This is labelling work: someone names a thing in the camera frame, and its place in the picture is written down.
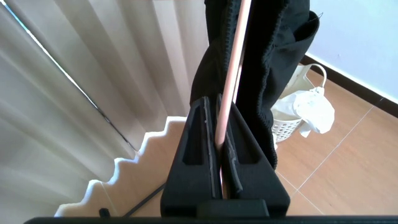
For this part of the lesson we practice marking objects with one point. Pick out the heap of clothes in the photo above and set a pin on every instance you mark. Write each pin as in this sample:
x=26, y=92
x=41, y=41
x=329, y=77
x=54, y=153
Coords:
x=314, y=112

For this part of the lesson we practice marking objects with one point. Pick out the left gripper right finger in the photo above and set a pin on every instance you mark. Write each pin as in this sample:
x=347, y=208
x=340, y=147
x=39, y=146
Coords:
x=258, y=183

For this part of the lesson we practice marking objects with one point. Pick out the beige curtain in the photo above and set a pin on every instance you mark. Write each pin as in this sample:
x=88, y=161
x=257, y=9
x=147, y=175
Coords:
x=77, y=93

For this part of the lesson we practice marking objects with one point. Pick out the pink clothes hanger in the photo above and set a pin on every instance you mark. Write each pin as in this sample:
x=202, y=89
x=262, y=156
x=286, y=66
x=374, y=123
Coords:
x=231, y=77

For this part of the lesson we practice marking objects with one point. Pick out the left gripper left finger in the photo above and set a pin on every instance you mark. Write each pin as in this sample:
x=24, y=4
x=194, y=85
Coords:
x=192, y=183

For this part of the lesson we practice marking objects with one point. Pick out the black shorts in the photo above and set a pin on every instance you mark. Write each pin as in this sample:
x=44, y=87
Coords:
x=270, y=46

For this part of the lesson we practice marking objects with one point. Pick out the white laundry basket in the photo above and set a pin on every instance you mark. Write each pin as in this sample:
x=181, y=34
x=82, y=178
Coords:
x=286, y=129

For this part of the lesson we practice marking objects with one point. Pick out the black clothes rack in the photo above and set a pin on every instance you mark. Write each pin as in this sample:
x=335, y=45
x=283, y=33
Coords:
x=146, y=199

